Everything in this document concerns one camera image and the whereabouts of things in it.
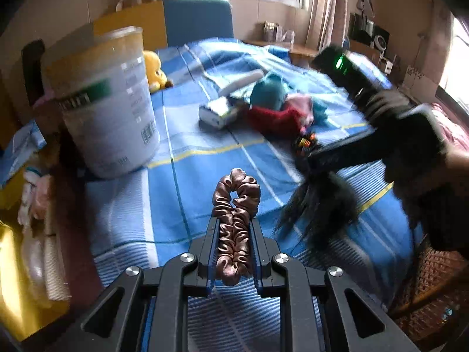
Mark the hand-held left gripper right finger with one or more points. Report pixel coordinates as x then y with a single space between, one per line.
256 253

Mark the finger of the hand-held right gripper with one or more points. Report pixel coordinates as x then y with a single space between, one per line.
340 154

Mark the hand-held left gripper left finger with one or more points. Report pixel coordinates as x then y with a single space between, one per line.
212 249

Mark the brown satin scrunchie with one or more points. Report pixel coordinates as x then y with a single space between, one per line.
234 234

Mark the black wig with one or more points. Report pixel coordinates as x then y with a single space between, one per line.
318 209

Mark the pink cloth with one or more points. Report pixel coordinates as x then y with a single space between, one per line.
300 104

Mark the red sock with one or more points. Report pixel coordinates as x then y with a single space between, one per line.
274 121

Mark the teal sock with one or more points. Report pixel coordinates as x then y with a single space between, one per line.
269 93

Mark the white tube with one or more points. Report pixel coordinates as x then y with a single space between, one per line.
238 83

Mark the small white blue box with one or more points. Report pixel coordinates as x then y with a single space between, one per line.
216 112

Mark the gold tin tray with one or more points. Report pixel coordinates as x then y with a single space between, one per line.
9 286

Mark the person's right forearm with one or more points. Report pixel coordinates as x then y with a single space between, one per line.
439 209

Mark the side window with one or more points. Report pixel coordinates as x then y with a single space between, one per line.
458 62

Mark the cluttered shelf unit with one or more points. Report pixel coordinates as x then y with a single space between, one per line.
366 29

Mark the clear desk organizer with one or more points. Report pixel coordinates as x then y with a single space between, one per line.
278 32

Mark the wicker chair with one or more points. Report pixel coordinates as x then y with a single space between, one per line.
432 282

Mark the white protein powder can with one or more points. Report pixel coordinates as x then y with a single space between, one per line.
106 117

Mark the yellow plush toy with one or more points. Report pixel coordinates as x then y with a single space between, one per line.
154 69

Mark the grey yellow blue headboard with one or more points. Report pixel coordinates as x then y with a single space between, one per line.
198 22

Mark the black rolled mat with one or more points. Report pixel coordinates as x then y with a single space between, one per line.
33 66

